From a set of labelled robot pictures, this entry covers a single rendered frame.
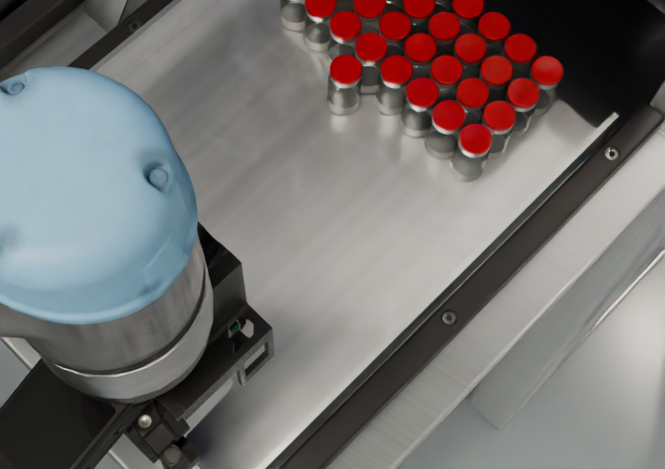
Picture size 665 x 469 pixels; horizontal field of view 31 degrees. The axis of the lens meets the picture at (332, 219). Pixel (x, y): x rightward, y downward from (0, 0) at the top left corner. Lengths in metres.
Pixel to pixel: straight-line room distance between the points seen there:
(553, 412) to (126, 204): 1.35
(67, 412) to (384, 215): 0.30
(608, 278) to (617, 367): 0.66
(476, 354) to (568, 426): 0.92
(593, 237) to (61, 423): 0.39
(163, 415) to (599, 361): 1.19
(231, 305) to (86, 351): 0.14
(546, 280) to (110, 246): 0.46
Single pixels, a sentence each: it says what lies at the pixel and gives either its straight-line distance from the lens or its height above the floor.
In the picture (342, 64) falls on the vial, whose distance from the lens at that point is 0.76.
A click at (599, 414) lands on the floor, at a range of 1.68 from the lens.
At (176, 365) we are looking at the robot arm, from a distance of 0.47.
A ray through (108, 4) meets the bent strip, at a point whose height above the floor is 0.90.
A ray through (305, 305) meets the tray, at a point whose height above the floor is 0.88.
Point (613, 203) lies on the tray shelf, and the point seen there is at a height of 0.88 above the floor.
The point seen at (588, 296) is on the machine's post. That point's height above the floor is 0.58.
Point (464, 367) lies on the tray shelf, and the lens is 0.75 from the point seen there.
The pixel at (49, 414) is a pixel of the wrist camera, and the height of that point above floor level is 1.08.
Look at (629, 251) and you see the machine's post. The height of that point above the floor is 0.71.
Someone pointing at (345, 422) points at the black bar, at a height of 0.90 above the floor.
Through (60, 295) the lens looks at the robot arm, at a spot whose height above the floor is 1.26.
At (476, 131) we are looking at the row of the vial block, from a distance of 0.75.
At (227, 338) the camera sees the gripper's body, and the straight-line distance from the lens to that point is 0.56.
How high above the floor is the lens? 1.60
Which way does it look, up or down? 69 degrees down
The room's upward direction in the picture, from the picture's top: 4 degrees clockwise
